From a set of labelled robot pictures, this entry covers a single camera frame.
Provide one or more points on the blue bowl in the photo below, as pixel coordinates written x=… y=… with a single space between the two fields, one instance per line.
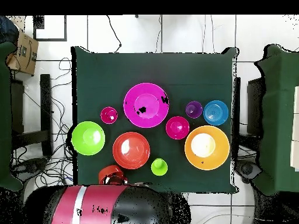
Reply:
x=216 y=113

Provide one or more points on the green cup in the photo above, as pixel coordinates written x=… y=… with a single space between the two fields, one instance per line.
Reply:
x=159 y=169

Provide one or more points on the square black floor frame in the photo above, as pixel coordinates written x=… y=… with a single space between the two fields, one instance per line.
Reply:
x=65 y=28

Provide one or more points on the wide red-orange bowl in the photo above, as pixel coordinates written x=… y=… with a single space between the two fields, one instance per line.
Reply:
x=137 y=158

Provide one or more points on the dark blue bag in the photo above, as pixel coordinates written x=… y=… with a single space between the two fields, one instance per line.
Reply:
x=7 y=30

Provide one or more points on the large orange bowl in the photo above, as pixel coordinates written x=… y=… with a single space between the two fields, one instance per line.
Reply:
x=210 y=163

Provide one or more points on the crimson cup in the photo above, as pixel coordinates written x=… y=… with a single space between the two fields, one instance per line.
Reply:
x=106 y=114

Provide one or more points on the purple cup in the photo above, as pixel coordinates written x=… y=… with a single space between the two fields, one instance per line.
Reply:
x=193 y=110

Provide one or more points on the black pedestal leg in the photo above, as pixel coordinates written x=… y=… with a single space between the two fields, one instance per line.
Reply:
x=247 y=169
x=30 y=166

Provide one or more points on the small red-orange bowl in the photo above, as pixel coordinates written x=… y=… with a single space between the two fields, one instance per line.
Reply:
x=109 y=170

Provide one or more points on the cardboard box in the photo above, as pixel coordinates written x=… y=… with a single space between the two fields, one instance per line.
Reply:
x=22 y=54

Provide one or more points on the dark green tablecloth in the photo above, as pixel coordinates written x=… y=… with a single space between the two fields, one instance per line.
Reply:
x=105 y=77

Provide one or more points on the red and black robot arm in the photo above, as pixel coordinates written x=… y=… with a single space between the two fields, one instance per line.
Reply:
x=98 y=205

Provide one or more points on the large pink bowl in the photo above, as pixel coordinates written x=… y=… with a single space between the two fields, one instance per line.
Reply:
x=151 y=119

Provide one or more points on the black wooden frame stand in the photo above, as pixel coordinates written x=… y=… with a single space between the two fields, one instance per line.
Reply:
x=45 y=105

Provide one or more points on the green bowl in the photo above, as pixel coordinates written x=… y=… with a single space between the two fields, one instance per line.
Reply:
x=86 y=140

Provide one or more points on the small crimson bowl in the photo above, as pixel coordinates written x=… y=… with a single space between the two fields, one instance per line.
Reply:
x=174 y=130

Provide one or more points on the green covered side table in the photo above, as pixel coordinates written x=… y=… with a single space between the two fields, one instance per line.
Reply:
x=278 y=105
x=4 y=116

